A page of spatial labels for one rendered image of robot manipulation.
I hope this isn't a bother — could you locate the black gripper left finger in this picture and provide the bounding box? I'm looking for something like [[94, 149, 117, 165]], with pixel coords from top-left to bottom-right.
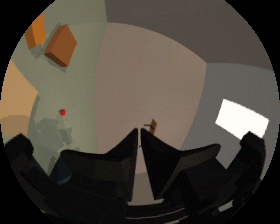
[[60, 128, 139, 202]]

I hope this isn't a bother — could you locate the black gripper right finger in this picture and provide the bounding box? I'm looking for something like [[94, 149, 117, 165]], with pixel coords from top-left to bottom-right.
[[140, 128, 221, 201]]

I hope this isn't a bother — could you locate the small red block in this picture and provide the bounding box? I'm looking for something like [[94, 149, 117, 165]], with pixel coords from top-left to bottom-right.
[[60, 109, 65, 116]]

